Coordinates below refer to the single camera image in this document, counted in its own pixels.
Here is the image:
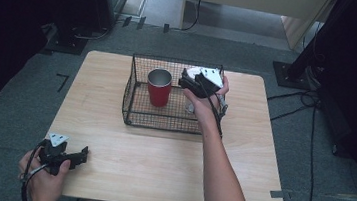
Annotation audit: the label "black floor cable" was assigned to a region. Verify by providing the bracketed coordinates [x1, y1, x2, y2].
[255, 85, 325, 201]

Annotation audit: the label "red cup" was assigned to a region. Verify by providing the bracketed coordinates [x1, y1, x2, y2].
[144, 67, 175, 110]

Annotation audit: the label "shiny silver object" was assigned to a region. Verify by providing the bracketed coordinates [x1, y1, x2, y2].
[184, 90, 230, 121]

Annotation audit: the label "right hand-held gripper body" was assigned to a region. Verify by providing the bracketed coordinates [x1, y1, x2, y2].
[176, 63, 226, 102]

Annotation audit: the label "black wire basket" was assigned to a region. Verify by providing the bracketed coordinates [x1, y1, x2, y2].
[119, 52, 234, 139]

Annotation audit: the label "person's left hand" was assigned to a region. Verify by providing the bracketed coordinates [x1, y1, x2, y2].
[14, 147, 72, 201]

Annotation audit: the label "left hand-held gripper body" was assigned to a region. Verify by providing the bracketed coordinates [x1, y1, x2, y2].
[36, 131, 78, 178]

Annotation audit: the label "black hanging cable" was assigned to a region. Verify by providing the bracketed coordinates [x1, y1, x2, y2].
[181, 0, 205, 34]

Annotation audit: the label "person's right hand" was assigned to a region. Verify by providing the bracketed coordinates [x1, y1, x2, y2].
[179, 70, 231, 128]

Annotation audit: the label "black stand base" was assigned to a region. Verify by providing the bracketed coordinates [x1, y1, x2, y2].
[39, 21, 91, 59]
[269, 59, 323, 93]

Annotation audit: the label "beige cabinet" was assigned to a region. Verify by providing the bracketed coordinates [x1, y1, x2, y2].
[177, 0, 341, 55]

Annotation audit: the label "left hand-held gripper cable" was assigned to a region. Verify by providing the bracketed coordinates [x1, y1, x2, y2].
[18, 138, 52, 201]

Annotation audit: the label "hand-held gripper cable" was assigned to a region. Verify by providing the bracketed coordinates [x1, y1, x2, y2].
[192, 78, 230, 139]
[18, 138, 52, 201]

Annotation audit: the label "right hand-held gripper cable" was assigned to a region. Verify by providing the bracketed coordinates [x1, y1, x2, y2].
[192, 78, 230, 139]

